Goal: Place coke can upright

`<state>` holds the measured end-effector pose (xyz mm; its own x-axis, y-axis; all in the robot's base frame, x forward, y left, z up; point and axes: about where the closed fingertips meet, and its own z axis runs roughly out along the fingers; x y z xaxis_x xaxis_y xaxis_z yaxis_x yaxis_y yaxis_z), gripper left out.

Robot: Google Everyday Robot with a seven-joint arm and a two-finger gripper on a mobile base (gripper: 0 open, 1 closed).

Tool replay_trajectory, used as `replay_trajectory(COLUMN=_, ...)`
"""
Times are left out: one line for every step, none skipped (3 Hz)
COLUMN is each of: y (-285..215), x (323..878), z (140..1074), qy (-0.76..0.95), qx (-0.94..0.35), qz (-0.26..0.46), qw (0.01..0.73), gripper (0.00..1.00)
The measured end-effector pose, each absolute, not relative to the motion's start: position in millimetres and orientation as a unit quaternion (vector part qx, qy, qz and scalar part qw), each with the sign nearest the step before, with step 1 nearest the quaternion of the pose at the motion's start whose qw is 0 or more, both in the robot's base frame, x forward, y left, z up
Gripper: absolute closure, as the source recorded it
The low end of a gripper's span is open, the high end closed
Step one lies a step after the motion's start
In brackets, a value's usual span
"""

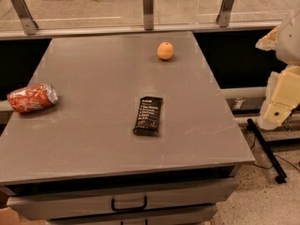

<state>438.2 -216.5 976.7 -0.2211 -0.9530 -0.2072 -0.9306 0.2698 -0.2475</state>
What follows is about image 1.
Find right metal railing bracket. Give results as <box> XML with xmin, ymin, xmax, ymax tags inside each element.
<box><xmin>216</xmin><ymin>0</ymin><xmax>234</xmax><ymax>27</ymax></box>

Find orange fruit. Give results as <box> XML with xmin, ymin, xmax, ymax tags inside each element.
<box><xmin>157</xmin><ymin>42</ymin><xmax>173</xmax><ymax>60</ymax></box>

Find grey metal railing beam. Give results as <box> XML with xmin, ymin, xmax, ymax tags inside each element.
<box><xmin>0</xmin><ymin>20</ymin><xmax>281</xmax><ymax>40</ymax></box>

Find black drawer handle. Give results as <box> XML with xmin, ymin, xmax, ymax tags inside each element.
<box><xmin>111</xmin><ymin>196</ymin><xmax>148</xmax><ymax>213</ymax></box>

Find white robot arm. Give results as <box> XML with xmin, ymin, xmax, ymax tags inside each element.
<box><xmin>255</xmin><ymin>4</ymin><xmax>300</xmax><ymax>130</ymax></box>

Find grey top drawer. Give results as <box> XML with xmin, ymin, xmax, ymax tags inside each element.
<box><xmin>7</xmin><ymin>177</ymin><xmax>238</xmax><ymax>220</ymax></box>

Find black floor bar stand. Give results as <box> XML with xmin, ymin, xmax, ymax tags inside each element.
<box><xmin>247</xmin><ymin>118</ymin><xmax>287</xmax><ymax>184</ymax></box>

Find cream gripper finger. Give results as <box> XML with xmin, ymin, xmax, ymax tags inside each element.
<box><xmin>255</xmin><ymin>26</ymin><xmax>279</xmax><ymax>51</ymax></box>
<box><xmin>258</xmin><ymin>65</ymin><xmax>300</xmax><ymax>130</ymax></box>

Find red crushed coke can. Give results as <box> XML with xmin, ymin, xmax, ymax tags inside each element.
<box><xmin>7</xmin><ymin>83</ymin><xmax>58</xmax><ymax>113</ymax></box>

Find metal railing bracket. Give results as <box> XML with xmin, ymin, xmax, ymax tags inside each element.
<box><xmin>216</xmin><ymin>0</ymin><xmax>234</xmax><ymax>27</ymax></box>
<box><xmin>142</xmin><ymin>0</ymin><xmax>154</xmax><ymax>30</ymax></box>
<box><xmin>10</xmin><ymin>0</ymin><xmax>38</xmax><ymax>35</ymax></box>

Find middle metal railing bracket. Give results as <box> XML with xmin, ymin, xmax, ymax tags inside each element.
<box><xmin>142</xmin><ymin>0</ymin><xmax>154</xmax><ymax>30</ymax></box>

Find left metal railing bracket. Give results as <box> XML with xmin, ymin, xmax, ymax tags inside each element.
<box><xmin>10</xmin><ymin>0</ymin><xmax>38</xmax><ymax>35</ymax></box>

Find cardboard box corner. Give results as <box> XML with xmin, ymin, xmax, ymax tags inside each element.
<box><xmin>0</xmin><ymin>208</ymin><xmax>46</xmax><ymax>225</ymax></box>

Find black snack bar wrapper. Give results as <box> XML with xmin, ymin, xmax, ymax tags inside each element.
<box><xmin>133</xmin><ymin>97</ymin><xmax>163</xmax><ymax>136</ymax></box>

